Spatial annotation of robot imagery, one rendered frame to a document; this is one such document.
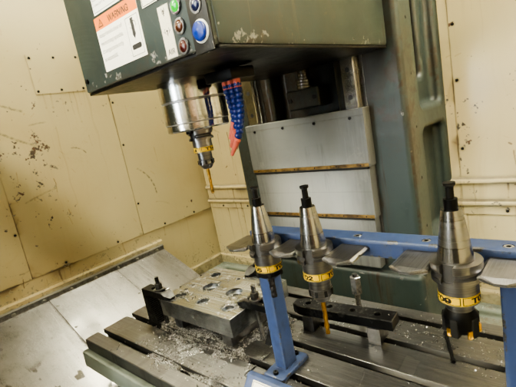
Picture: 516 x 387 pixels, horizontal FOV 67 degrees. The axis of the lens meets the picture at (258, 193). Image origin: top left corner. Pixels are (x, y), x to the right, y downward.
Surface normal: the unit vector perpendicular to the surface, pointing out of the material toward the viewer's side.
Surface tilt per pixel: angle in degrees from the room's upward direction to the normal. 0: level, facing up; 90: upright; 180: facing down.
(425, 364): 0
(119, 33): 90
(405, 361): 0
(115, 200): 90
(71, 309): 24
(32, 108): 90
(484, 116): 90
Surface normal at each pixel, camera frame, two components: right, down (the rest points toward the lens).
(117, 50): -0.64, 0.27
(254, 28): 0.74, 0.00
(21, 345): 0.14, -0.88
